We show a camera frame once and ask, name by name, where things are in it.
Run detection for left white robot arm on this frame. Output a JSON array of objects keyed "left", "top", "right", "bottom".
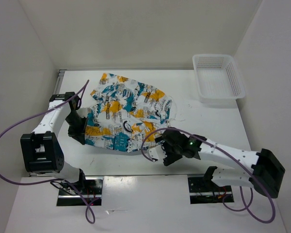
[{"left": 20, "top": 92, "right": 87, "bottom": 194}]

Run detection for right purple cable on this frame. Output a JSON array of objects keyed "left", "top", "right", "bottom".
[{"left": 140, "top": 128, "right": 276, "bottom": 223}]

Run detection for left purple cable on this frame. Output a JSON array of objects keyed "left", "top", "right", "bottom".
[{"left": 0, "top": 79, "right": 101, "bottom": 224}]

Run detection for white plastic mesh basket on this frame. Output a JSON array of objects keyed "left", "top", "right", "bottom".
[{"left": 192, "top": 54, "right": 245, "bottom": 103}]

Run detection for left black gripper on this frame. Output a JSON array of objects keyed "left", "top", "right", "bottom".
[{"left": 65, "top": 111, "right": 88, "bottom": 145}]

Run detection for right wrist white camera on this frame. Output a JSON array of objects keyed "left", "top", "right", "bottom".
[{"left": 147, "top": 144, "right": 167, "bottom": 162}]

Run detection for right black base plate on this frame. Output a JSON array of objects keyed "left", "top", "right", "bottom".
[{"left": 187, "top": 175, "right": 234, "bottom": 204}]

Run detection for white yellow teal printed shorts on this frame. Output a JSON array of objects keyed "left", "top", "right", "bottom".
[{"left": 84, "top": 73, "right": 174, "bottom": 152}]

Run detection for purple cable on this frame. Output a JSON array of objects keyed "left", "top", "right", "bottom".
[
  {"left": 140, "top": 128, "right": 276, "bottom": 223},
  {"left": 0, "top": 79, "right": 101, "bottom": 224}
]

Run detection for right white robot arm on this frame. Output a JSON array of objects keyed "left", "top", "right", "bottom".
[{"left": 155, "top": 128, "right": 285, "bottom": 199}]

